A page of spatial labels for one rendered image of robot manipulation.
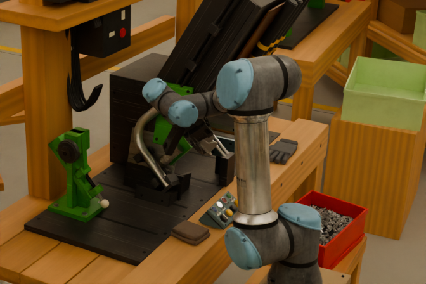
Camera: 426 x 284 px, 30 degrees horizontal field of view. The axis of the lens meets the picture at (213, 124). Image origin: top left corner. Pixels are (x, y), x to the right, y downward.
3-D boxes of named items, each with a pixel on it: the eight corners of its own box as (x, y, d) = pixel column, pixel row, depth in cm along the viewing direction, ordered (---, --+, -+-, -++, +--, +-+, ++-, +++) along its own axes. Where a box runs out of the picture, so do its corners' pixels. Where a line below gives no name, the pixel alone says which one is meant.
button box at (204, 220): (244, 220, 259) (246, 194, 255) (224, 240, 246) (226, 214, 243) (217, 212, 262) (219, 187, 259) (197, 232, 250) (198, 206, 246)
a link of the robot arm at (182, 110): (210, 100, 225) (191, 87, 234) (177, 106, 220) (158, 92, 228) (208, 125, 229) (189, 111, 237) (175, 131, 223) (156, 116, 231)
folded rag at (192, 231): (169, 235, 240) (169, 227, 239) (185, 225, 246) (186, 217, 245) (195, 246, 235) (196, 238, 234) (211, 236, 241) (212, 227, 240)
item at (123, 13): (132, 46, 267) (132, 2, 261) (104, 59, 252) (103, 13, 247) (101, 40, 271) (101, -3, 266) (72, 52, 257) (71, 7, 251)
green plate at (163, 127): (193, 147, 265) (203, 86, 262) (182, 150, 258) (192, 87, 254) (163, 140, 269) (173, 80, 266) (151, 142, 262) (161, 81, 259)
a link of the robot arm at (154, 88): (149, 101, 227) (135, 91, 234) (170, 122, 235) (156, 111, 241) (167, 81, 228) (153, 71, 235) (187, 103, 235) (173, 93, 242)
